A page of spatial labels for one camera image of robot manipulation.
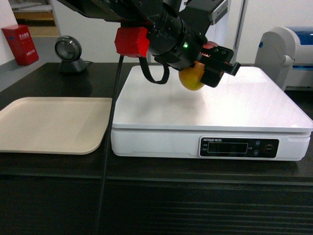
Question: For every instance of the white receipt printer terminal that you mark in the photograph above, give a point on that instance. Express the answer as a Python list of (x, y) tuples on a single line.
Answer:
[(226, 30)]

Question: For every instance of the dark red yellow mango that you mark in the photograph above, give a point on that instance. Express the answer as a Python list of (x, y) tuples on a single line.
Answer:
[(190, 77)]

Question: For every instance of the black barcode scanner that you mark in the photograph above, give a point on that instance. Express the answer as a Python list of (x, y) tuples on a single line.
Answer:
[(69, 50)]

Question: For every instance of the white checkout scale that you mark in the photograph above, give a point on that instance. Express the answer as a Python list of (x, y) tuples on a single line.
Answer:
[(246, 117)]

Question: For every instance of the grey blue label printer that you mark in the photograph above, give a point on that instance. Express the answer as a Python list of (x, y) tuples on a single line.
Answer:
[(285, 54)]

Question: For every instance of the red fire extinguisher box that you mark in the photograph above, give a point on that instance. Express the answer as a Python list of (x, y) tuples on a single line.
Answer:
[(21, 44)]

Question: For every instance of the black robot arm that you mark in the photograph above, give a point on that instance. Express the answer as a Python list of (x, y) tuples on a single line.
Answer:
[(142, 13)]

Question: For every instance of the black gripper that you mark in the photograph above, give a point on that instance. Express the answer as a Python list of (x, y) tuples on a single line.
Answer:
[(177, 38)]

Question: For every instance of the beige plastic tray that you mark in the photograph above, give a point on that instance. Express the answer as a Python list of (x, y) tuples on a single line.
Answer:
[(54, 125)]

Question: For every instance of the red wrist camera mount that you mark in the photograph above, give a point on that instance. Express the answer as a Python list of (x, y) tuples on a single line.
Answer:
[(132, 41)]

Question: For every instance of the black slatted checkout counter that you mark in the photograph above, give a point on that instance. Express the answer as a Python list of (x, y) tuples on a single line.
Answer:
[(44, 194)]

